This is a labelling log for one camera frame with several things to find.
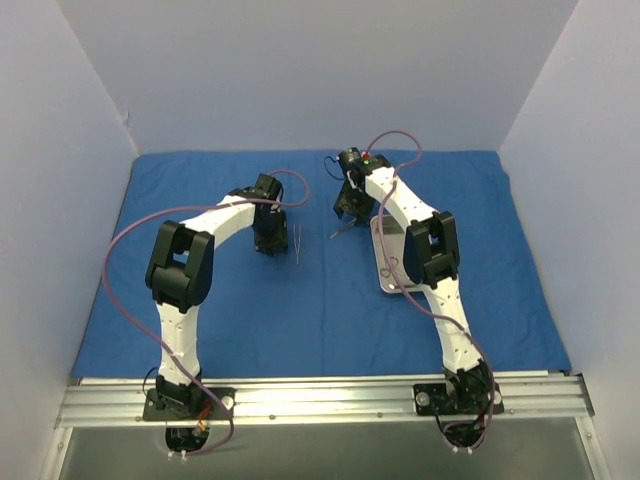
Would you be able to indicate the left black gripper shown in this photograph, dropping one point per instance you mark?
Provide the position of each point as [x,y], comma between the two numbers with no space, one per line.
[270,240]

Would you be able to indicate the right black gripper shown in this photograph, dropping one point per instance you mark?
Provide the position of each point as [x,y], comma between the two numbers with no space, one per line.
[347,206]

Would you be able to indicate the steel forceps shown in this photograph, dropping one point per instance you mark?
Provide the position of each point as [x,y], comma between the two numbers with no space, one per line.
[343,229]

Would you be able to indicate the blue surgical drape cloth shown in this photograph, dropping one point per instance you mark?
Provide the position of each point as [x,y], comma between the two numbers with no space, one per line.
[267,317]

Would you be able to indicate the steel instrument tray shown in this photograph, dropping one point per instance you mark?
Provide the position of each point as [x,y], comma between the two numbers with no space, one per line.
[388,244]

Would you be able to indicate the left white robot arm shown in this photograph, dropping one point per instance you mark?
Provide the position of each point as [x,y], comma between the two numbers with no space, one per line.
[180,274]

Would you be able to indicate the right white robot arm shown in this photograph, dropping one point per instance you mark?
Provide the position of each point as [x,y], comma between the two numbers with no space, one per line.
[430,260]

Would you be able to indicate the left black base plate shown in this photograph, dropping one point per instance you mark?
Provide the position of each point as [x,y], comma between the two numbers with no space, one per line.
[194,405]

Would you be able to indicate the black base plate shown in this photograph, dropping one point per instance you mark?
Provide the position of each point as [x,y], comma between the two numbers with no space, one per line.
[448,398]
[194,405]

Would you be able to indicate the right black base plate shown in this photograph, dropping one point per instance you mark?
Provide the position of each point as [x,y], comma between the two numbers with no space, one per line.
[448,398]

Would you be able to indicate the aluminium front rail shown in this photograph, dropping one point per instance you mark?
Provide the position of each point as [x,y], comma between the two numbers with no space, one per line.
[330,400]

